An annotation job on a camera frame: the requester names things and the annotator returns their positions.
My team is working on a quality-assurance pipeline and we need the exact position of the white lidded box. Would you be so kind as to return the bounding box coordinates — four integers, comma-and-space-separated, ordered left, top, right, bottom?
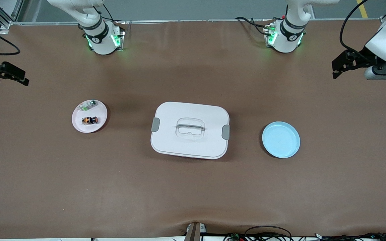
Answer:
150, 102, 230, 160

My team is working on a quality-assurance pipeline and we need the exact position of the pink round plate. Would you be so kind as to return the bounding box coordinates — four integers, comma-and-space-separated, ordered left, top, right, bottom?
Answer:
72, 99, 108, 134

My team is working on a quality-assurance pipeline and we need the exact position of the light blue round plate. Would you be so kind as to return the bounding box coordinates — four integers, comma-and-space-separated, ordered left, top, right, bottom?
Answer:
262, 121, 301, 159

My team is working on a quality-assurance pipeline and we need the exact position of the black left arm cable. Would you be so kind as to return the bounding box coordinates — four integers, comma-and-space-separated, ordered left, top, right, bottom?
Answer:
339, 0, 373, 59

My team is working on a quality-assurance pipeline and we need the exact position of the green and white switch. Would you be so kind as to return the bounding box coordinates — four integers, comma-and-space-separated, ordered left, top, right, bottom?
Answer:
80, 100, 98, 112

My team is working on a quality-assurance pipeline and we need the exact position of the black left base cable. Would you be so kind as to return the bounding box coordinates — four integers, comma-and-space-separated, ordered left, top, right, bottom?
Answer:
236, 16, 274, 30

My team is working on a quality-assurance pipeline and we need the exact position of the black base cable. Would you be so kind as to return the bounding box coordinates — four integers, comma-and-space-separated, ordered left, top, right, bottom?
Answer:
92, 4, 126, 24
236, 16, 274, 30

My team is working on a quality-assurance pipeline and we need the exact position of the black right base cable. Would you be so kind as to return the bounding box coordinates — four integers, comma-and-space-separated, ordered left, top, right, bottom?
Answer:
92, 4, 126, 24

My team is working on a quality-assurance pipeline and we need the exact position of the black looped cable bundle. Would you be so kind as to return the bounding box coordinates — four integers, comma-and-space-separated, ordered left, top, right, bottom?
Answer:
222, 226, 294, 241

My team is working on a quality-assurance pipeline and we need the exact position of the metal table edge bracket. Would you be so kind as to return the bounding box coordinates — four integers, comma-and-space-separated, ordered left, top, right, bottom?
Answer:
184, 222, 207, 241

